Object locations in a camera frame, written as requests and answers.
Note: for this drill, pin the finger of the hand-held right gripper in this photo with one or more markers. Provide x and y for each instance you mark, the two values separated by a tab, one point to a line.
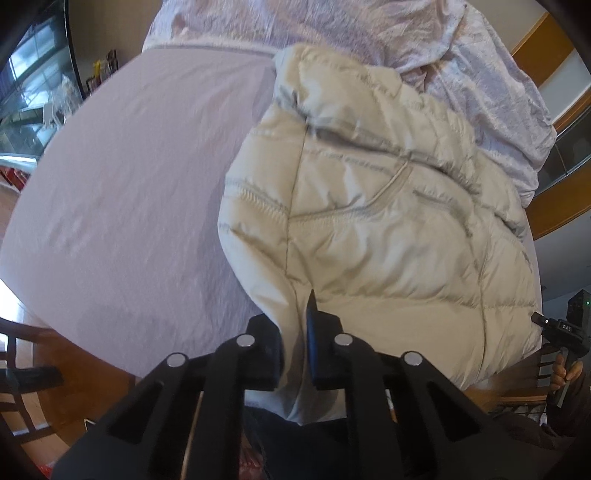
539	319

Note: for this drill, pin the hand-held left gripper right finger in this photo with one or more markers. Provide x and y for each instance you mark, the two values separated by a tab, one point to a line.
323	350

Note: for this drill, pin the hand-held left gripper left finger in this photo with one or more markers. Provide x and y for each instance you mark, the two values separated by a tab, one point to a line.
263	360

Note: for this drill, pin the cream puffer jacket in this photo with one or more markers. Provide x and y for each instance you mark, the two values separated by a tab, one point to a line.
369	230

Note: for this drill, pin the person's right forearm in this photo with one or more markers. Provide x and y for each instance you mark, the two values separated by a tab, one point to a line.
581	406

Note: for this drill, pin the person's right hand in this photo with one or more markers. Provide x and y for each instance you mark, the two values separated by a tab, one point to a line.
558	371

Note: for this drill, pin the wood framed glass door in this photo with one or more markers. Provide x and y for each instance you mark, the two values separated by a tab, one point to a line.
558	217

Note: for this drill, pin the bed with pale pink sheet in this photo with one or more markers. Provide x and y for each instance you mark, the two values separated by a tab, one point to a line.
138	184

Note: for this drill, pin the dark wooden chair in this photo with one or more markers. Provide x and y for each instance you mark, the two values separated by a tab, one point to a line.
27	376

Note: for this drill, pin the pink crinkled duvet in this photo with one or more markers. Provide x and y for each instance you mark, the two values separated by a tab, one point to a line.
323	23

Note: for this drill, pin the small packets on windowsill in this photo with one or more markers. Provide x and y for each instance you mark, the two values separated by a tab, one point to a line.
104	69

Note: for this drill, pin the large window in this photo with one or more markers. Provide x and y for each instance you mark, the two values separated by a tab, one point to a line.
32	69

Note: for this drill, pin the wooden bed frame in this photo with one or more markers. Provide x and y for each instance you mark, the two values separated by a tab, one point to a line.
83	364

